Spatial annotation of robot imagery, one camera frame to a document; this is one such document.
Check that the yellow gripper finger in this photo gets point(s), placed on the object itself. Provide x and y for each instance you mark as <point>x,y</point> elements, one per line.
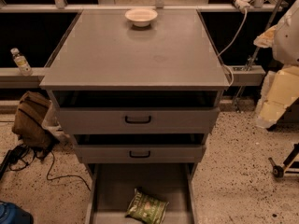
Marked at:
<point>279,91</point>
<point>266,39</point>

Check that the green jalapeno chip bag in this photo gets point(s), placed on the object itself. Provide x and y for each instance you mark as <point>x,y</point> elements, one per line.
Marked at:
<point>146,208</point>

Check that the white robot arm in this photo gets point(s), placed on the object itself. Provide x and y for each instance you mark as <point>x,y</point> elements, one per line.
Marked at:
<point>285,47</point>

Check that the grey drawer cabinet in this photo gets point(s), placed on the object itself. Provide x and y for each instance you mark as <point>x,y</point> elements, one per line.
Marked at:
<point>106,62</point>

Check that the grey bottom drawer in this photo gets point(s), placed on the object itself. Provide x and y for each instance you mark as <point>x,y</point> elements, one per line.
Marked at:
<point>114,187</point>

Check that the grey drawer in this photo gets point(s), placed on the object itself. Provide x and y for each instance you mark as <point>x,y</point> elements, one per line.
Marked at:
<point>114,187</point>
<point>140,154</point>
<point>137,120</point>

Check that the grey middle drawer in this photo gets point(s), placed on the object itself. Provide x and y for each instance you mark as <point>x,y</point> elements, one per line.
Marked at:
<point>140,154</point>

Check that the grey top drawer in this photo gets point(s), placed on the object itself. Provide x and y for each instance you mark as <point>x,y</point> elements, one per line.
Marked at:
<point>137,120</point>

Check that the white power plug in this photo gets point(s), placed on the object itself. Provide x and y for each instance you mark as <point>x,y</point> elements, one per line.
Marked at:
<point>242,5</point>

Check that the black wheeled stand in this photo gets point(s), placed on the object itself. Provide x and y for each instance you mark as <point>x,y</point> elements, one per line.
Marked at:
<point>290,165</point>

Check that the white bowl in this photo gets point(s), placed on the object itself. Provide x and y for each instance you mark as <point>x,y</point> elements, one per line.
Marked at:
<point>141,17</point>

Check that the clear plastic water bottle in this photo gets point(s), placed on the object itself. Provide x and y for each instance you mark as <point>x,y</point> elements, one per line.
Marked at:
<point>21,62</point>

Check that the brown backpack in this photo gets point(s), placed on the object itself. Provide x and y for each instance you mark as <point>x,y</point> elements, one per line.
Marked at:
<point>29,116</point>

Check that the blue container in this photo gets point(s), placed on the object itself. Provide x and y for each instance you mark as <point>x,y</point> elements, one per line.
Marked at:
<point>10,213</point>

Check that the black power adapter with cable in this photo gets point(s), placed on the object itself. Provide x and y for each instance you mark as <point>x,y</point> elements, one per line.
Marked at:
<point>18,153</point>

